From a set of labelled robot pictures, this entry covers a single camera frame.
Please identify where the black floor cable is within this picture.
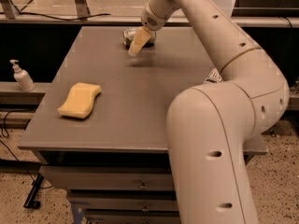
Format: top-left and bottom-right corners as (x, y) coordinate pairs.
(0, 109), (54, 189)

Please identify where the white pump dispenser bottle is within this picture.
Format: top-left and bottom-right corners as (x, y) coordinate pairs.
(10, 60), (36, 91)

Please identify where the grey drawer cabinet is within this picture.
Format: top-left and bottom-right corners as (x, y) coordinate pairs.
(18, 26), (268, 224)

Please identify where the crushed 7up can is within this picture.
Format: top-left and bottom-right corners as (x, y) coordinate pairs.
(122, 27), (156, 49)

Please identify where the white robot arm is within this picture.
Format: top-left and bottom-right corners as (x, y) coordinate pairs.
(129, 0), (290, 224)

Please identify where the black cable on ledge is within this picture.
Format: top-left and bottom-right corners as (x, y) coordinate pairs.
(0, 11), (112, 21)

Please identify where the clear plastic water bottle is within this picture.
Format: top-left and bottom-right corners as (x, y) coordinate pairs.
(205, 68), (222, 83)

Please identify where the yellow sponge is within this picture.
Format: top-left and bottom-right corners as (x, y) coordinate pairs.
(58, 82), (101, 119)

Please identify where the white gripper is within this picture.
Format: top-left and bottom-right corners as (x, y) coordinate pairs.
(128, 1), (171, 56)

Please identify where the black floor bracket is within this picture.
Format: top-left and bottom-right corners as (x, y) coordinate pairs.
(23, 175), (44, 209)

